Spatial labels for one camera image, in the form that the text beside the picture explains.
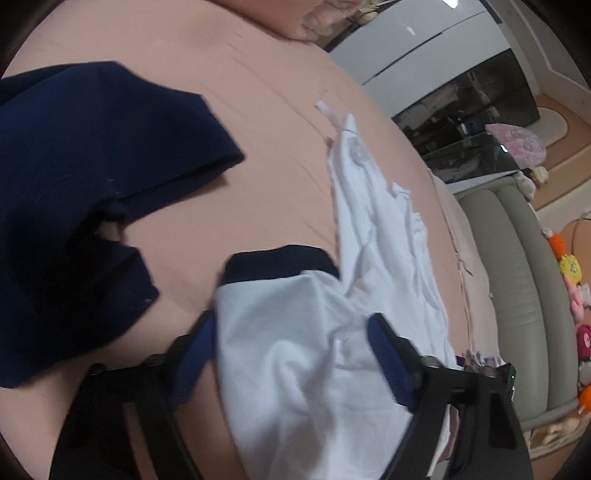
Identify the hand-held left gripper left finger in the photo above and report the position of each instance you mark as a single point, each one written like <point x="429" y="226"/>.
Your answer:
<point x="196" y="355"/>

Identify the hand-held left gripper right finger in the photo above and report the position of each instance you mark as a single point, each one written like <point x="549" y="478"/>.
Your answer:
<point x="390" y="364"/>

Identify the white t-shirt with navy trim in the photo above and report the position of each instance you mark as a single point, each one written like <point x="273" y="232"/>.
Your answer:
<point x="300" y="369"/>

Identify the navy shorts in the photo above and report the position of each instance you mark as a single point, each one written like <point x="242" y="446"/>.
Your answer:
<point x="69" y="184"/>

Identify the cream padded headboard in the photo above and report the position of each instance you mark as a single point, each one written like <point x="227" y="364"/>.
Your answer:
<point x="517" y="277"/>

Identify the row of small plush toys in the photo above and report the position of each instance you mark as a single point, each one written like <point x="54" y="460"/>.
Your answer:
<point x="570" y="267"/>

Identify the pink printed cloth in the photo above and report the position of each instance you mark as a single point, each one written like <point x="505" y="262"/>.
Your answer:
<point x="517" y="141"/>

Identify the bed with pink sheet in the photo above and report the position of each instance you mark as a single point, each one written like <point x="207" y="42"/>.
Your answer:
<point x="258" y="115"/>

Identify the rolled pink quilt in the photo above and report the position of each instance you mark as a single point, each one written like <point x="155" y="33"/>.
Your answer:
<point x="286" y="18"/>

